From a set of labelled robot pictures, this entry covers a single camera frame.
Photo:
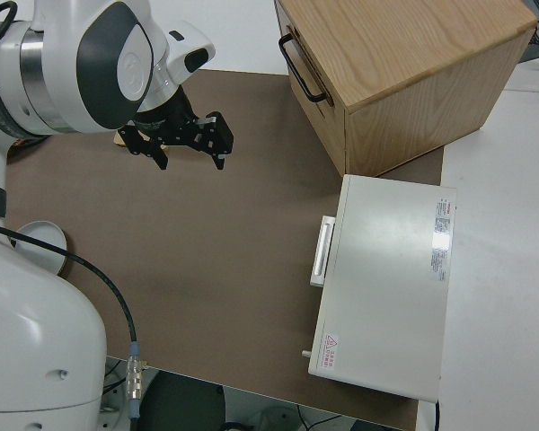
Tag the wooden drawer cabinet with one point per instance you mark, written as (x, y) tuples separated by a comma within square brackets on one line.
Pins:
[(409, 67)]

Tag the white toaster oven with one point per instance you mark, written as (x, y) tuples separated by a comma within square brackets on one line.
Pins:
[(386, 292)]

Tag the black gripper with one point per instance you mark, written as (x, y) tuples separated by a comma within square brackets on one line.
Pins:
[(166, 116)]

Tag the gray plate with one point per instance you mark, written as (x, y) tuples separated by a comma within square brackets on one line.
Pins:
[(45, 231)]

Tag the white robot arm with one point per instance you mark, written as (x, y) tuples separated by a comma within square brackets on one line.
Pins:
[(112, 67)]

